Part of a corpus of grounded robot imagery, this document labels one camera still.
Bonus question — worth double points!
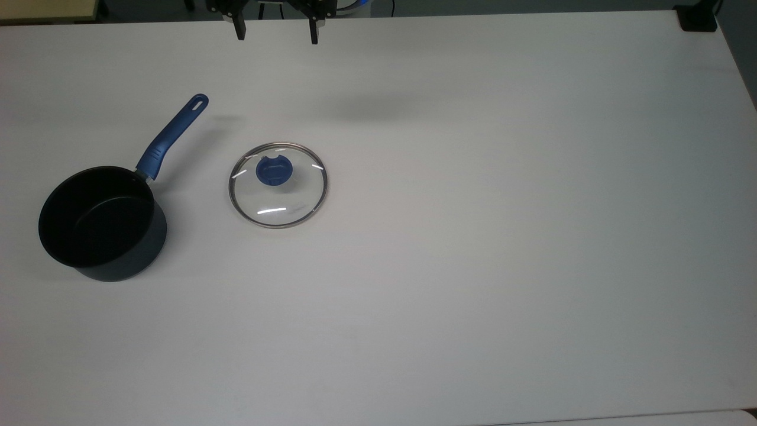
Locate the dark saucepan with blue handle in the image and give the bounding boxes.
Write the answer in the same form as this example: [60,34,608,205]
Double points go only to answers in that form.
[38,93,210,283]

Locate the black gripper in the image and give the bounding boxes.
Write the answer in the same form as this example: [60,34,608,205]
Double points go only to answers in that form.
[206,0,338,46]

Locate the glass lid with blue knob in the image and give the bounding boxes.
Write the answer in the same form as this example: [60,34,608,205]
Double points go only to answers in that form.
[228,141,330,229]

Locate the black table clamp mount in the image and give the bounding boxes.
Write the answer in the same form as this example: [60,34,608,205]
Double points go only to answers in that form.
[674,0,720,33]

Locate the light wooden table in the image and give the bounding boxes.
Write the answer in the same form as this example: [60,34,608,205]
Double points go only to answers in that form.
[0,0,100,25]

